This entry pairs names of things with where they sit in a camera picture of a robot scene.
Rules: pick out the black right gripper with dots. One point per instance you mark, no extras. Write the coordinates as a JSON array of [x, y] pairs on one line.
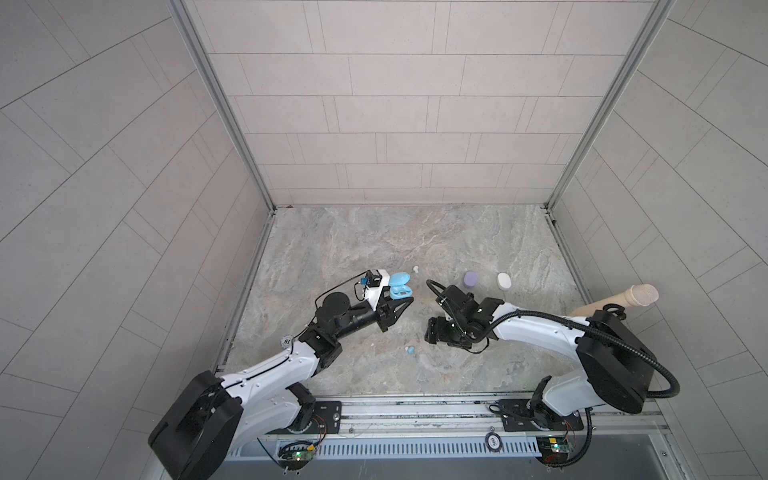
[[434, 332]]

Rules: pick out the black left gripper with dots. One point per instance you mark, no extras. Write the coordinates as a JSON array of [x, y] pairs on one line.
[[383, 320]]

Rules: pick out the light blue earbud charging case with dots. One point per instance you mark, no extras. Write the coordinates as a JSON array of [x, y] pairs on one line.
[[398, 286]]

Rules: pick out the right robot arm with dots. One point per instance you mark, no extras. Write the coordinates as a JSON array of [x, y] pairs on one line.
[[612, 363]]

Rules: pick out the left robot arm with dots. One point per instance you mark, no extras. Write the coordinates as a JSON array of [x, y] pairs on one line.
[[214, 415]]

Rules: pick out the purple earbud charging case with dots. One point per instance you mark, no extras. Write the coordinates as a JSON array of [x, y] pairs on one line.
[[470, 279]]

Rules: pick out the white earbud charging case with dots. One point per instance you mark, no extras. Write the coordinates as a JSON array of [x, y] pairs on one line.
[[503, 281]]

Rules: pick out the right green circuit board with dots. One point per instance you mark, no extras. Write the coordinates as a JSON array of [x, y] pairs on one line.
[[553, 450]]

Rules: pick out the green circuit board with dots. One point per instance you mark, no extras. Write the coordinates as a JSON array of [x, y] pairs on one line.
[[553, 450], [296, 455]]

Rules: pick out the left green circuit board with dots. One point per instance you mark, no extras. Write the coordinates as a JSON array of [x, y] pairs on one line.
[[296, 455]]

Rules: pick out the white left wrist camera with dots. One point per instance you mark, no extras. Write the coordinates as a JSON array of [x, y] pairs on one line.
[[374, 288]]

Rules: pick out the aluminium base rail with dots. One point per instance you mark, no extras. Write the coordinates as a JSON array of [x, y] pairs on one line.
[[465, 415]]

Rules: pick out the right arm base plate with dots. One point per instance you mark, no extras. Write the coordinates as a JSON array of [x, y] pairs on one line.
[[517, 415]]

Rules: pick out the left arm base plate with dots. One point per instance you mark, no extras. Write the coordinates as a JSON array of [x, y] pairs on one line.
[[325, 419]]

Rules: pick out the beige wooden handle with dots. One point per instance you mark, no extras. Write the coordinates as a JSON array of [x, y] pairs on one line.
[[642, 295]]

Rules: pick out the aluminium corner frame post left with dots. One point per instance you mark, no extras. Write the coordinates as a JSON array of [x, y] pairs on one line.
[[181, 15]]

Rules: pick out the aluminium corner frame post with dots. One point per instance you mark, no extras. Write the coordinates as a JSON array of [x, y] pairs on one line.
[[640, 45], [181, 15]]

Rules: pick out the aluminium corner frame post right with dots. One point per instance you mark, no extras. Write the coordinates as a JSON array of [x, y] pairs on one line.
[[640, 45]]

